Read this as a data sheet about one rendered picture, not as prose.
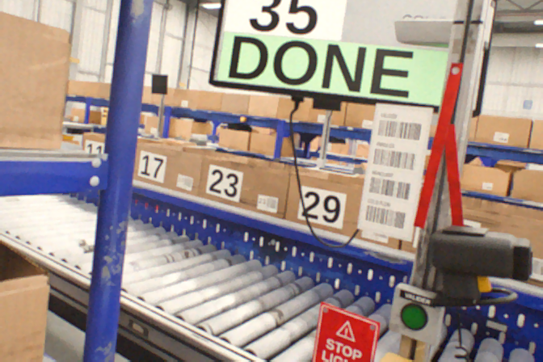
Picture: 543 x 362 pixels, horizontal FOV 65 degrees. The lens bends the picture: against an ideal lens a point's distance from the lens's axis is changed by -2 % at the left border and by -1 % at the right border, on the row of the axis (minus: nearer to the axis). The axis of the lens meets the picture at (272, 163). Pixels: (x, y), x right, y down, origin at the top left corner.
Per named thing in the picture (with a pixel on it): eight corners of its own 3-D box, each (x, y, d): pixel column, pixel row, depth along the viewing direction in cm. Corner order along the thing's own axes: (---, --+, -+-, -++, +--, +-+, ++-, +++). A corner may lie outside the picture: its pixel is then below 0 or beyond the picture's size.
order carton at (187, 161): (131, 181, 187) (136, 142, 185) (179, 179, 211) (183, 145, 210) (197, 199, 166) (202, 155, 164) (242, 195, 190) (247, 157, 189)
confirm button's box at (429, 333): (386, 331, 62) (393, 286, 61) (393, 324, 64) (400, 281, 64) (434, 349, 58) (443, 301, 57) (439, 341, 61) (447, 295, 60)
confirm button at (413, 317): (400, 324, 60) (404, 304, 60) (403, 321, 61) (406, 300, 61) (422, 331, 58) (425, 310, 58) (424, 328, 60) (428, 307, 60)
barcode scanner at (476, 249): (530, 328, 49) (532, 238, 49) (425, 309, 56) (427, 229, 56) (532, 312, 55) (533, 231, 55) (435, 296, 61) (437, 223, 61)
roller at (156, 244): (63, 261, 116) (62, 279, 116) (194, 236, 160) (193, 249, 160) (53, 257, 119) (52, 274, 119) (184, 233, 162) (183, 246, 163)
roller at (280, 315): (208, 357, 88) (210, 334, 87) (320, 295, 131) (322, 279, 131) (226, 367, 85) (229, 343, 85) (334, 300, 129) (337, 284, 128)
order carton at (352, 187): (283, 221, 145) (289, 172, 143) (322, 214, 169) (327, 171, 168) (397, 252, 123) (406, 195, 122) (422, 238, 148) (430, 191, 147)
